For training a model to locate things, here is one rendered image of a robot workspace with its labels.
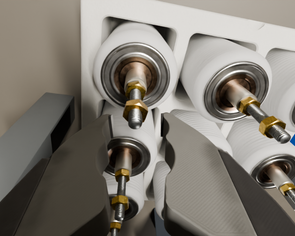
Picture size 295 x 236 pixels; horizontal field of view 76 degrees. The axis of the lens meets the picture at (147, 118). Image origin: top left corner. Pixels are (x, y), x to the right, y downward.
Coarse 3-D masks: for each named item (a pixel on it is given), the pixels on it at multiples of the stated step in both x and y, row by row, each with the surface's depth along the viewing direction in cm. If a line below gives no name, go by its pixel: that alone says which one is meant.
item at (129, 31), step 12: (120, 24) 29; (132, 24) 24; (144, 24) 25; (120, 36) 19; (132, 36) 19; (144, 36) 19; (156, 36) 19; (108, 48) 19; (156, 48) 19; (168, 48) 20; (96, 60) 20; (168, 60) 20; (96, 72) 20; (96, 84) 21; (168, 96) 23; (120, 108) 23
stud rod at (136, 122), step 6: (132, 90) 17; (138, 90) 17; (132, 96) 16; (138, 96) 16; (132, 114) 13; (138, 114) 13; (132, 120) 13; (138, 120) 13; (132, 126) 13; (138, 126) 13
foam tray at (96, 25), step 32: (96, 0) 23; (128, 0) 23; (96, 32) 25; (160, 32) 35; (192, 32) 25; (224, 32) 25; (256, 32) 26; (288, 32) 26; (96, 96) 29; (160, 128) 33; (224, 128) 34; (160, 160) 37
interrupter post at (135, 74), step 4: (136, 68) 20; (128, 72) 20; (132, 72) 19; (136, 72) 19; (140, 72) 20; (128, 76) 19; (132, 76) 18; (136, 76) 18; (140, 76) 18; (144, 76) 20; (128, 80) 18; (132, 80) 18; (136, 80) 18; (140, 80) 18; (144, 80) 18; (144, 84) 18; (124, 88) 18
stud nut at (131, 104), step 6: (126, 102) 14; (132, 102) 14; (138, 102) 14; (126, 108) 14; (132, 108) 14; (138, 108) 14; (144, 108) 14; (126, 114) 14; (144, 114) 14; (126, 120) 14; (144, 120) 14
